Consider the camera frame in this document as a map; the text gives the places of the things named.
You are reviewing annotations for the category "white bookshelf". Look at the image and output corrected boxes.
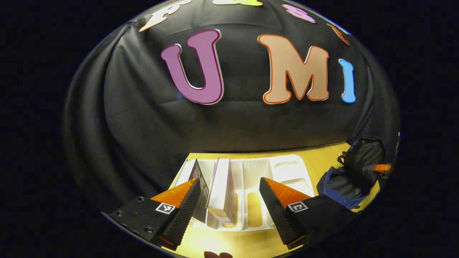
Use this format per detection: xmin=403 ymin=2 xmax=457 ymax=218
xmin=174 ymin=154 xmax=316 ymax=232

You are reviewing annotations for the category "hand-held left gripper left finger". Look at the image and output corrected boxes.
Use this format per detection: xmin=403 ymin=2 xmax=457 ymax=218
xmin=108 ymin=177 xmax=202 ymax=251

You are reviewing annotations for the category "blue schoolbag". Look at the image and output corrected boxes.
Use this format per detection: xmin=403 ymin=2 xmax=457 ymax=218
xmin=317 ymin=135 xmax=387 ymax=210

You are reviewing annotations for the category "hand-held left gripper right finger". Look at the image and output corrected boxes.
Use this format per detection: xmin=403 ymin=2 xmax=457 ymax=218
xmin=259 ymin=177 xmax=359 ymax=250

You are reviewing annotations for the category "pink book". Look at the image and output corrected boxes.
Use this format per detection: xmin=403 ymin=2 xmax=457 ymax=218
xmin=206 ymin=157 xmax=236 ymax=224

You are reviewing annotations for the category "black backdrop cloth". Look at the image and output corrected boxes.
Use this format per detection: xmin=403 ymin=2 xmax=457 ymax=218
xmin=64 ymin=0 xmax=401 ymax=212

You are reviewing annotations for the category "dark book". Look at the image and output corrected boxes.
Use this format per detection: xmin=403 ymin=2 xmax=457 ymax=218
xmin=188 ymin=159 xmax=210 ymax=224

